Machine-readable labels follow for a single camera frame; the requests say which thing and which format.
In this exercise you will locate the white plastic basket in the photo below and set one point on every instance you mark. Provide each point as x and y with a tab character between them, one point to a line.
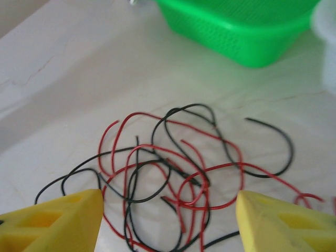
328	52

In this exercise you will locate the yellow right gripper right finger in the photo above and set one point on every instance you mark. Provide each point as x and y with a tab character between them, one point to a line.
262	215

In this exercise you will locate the green plastic basket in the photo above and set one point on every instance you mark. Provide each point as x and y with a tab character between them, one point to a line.
223	26

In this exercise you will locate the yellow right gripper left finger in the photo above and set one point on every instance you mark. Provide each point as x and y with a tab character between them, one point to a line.
78	210

